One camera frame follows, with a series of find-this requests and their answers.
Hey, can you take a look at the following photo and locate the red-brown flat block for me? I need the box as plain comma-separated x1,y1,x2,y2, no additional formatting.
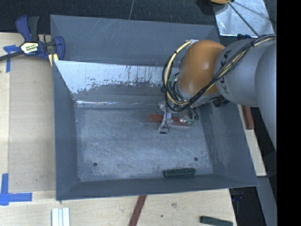
242,105,255,130
148,113,191,127
127,195,148,226

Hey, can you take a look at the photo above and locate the grey metal bin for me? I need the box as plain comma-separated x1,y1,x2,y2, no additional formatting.
49,14,260,201

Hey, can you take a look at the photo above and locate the dark green flat block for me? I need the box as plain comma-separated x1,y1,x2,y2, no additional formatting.
199,215,234,226
163,168,197,178

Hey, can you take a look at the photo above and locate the pale wood board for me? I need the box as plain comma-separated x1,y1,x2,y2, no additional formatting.
8,55,57,193

